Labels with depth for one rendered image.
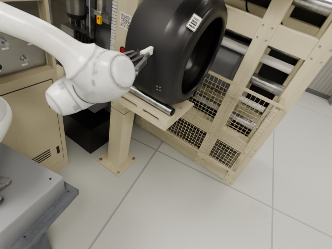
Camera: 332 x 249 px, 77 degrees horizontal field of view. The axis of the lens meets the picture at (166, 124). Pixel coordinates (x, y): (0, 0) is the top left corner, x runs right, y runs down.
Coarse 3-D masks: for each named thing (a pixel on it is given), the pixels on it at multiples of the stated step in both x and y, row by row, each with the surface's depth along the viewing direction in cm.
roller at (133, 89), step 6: (132, 84) 122; (132, 90) 120; (138, 90) 119; (138, 96) 120; (144, 96) 117; (150, 96) 117; (150, 102) 117; (156, 102) 115; (162, 108) 114; (168, 108) 113; (168, 114) 114
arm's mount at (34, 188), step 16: (0, 144) 93; (0, 160) 86; (16, 160) 88; (32, 160) 90; (16, 176) 83; (32, 176) 84; (48, 176) 86; (0, 192) 76; (16, 192) 78; (32, 192) 79; (48, 192) 82; (0, 208) 72; (16, 208) 73; (32, 208) 77; (0, 224) 68; (16, 224) 72; (32, 224) 81; (0, 240) 68; (16, 240) 76
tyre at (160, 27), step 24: (144, 0) 86; (168, 0) 83; (192, 0) 81; (216, 0) 88; (144, 24) 85; (168, 24) 81; (216, 24) 117; (144, 48) 87; (168, 48) 82; (192, 48) 86; (216, 48) 119; (144, 72) 93; (168, 72) 87; (192, 72) 134; (168, 96) 100
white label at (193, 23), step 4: (192, 16) 80; (196, 16) 80; (192, 20) 80; (196, 20) 80; (200, 20) 80; (188, 24) 80; (192, 24) 80; (196, 24) 80; (192, 28) 80; (196, 28) 80
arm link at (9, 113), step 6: (0, 102) 79; (6, 102) 85; (0, 108) 78; (6, 108) 83; (0, 114) 78; (6, 114) 82; (0, 120) 78; (6, 120) 81; (0, 126) 77; (6, 126) 81; (0, 132) 77; (6, 132) 83; (0, 138) 78
